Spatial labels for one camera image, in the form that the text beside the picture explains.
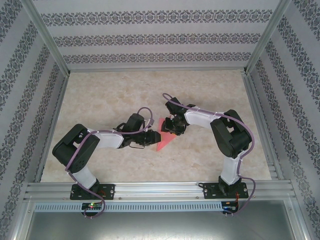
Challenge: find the grey metal sheet panel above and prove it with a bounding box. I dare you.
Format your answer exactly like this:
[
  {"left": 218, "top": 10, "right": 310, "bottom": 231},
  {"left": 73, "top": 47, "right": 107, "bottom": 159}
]
[{"left": 24, "top": 211, "right": 306, "bottom": 240}]

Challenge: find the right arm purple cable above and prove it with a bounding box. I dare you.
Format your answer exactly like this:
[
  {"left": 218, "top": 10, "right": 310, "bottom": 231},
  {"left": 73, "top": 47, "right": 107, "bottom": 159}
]
[{"left": 162, "top": 93, "right": 256, "bottom": 216}]

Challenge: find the aluminium mounting rail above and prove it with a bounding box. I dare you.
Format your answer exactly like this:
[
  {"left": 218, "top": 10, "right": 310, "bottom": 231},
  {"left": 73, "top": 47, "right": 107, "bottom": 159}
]
[{"left": 23, "top": 181, "right": 297, "bottom": 201}]

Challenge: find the pink cloth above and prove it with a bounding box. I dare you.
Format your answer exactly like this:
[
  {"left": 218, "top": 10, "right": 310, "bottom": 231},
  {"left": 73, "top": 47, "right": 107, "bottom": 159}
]
[{"left": 154, "top": 117, "right": 177, "bottom": 152}]

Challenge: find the aluminium frame post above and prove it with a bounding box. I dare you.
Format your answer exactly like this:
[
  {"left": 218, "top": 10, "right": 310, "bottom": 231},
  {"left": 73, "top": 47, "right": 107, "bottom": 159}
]
[
  {"left": 21, "top": 0, "right": 71, "bottom": 76},
  {"left": 242, "top": 0, "right": 294, "bottom": 75}
]

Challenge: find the slotted grey cable duct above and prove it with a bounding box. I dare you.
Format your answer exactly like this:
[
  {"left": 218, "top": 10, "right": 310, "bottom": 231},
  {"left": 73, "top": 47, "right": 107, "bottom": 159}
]
[{"left": 33, "top": 201, "right": 223, "bottom": 212}]

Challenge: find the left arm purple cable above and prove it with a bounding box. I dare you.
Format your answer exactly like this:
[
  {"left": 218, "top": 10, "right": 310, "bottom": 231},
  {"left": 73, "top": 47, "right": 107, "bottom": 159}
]
[{"left": 66, "top": 106, "right": 155, "bottom": 220}]

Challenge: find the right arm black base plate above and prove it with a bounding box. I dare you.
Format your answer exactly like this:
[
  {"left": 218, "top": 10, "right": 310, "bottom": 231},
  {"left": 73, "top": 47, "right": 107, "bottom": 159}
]
[{"left": 202, "top": 182, "right": 250, "bottom": 200}]

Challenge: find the aluminium side rail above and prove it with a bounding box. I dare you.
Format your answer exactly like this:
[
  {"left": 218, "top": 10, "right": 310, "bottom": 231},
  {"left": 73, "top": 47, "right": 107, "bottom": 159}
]
[
  {"left": 241, "top": 71, "right": 286, "bottom": 181},
  {"left": 33, "top": 73, "right": 71, "bottom": 183}
]

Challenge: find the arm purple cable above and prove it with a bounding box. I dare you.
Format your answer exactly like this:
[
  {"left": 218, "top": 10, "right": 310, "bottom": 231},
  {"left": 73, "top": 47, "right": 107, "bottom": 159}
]
[
  {"left": 66, "top": 106, "right": 155, "bottom": 220},
  {"left": 162, "top": 93, "right": 256, "bottom": 216}
]

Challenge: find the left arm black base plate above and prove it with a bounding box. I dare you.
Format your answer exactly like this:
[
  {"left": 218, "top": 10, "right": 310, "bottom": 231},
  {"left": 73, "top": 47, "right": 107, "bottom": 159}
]
[{"left": 69, "top": 183, "right": 116, "bottom": 201}]

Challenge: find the aluminium frame beam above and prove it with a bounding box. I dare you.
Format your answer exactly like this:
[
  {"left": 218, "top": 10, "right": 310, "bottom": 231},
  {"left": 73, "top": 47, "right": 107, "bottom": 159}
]
[
  {"left": 283, "top": 197, "right": 317, "bottom": 240},
  {"left": 4, "top": 197, "right": 35, "bottom": 240}
]

